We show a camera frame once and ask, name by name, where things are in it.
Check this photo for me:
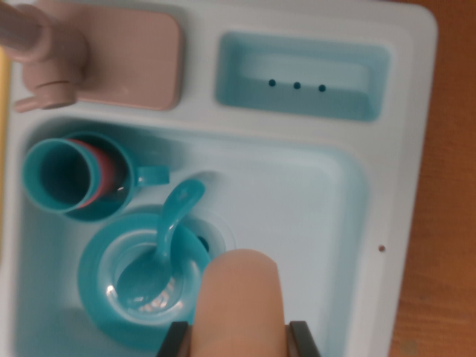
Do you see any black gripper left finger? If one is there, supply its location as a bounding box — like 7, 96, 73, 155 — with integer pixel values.
158, 321, 194, 357

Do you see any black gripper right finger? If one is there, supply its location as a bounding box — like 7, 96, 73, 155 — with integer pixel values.
288, 320, 323, 357

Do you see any cream detergent bottle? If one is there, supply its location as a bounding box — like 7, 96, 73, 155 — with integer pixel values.
189, 248, 289, 357

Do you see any light blue toy sink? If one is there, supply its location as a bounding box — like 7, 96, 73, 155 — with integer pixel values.
0, 0, 440, 357

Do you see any teal plastic spoon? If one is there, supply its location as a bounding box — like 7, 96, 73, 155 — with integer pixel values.
117, 179, 206, 298

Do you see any red plastic tumbler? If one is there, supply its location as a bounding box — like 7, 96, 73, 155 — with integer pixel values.
66, 139, 120, 209

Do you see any teal plastic tumbler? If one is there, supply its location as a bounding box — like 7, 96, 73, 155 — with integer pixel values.
22, 138, 98, 213

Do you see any yellow dish rack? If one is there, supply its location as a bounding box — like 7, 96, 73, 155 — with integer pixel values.
0, 48, 10, 261

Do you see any teal mug with handle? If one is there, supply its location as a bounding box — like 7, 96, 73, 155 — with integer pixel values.
22, 130, 171, 223

